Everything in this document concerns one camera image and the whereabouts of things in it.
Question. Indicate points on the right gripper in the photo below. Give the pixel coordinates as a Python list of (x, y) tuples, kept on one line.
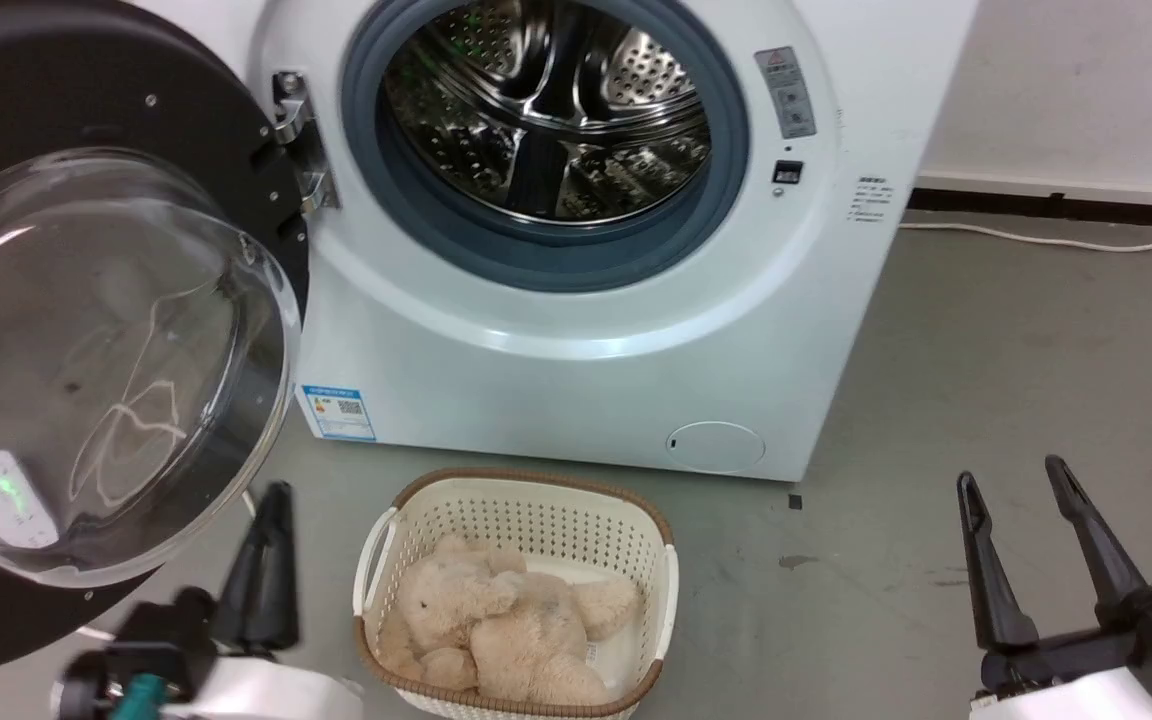
[(1136, 670)]

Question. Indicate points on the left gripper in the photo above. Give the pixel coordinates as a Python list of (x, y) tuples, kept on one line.
[(236, 695)]

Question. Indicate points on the black round glass washer door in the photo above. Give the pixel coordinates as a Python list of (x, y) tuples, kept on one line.
[(56, 80)]

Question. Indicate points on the white front-load washing machine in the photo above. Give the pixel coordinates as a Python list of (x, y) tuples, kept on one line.
[(556, 400)]

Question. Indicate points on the chrome door hinge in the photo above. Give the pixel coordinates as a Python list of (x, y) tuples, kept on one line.
[(294, 120)]

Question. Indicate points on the black door latch socket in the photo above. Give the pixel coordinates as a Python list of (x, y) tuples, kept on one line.
[(787, 172)]

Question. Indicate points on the grey rubber door gasket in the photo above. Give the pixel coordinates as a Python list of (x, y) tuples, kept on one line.
[(728, 170)]

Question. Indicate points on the blue energy label sticker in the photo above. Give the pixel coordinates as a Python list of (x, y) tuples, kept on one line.
[(338, 412)]

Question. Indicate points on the beige plush teddy bear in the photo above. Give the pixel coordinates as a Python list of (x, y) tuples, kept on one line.
[(506, 630)]

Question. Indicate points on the cream plastic laundry basket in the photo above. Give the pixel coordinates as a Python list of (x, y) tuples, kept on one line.
[(536, 515)]

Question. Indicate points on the round drain filter cover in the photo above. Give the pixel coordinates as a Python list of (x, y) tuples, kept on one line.
[(716, 447)]

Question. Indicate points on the small printed text label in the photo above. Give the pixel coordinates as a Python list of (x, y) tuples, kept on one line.
[(872, 200)]

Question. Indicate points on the grey warning sticker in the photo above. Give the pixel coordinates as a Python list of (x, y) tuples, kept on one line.
[(786, 95)]

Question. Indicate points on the stainless steel washer drum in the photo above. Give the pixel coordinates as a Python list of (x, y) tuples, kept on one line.
[(636, 70)]

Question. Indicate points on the black wall baseboard strip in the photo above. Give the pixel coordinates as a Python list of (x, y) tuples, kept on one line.
[(1056, 207)]

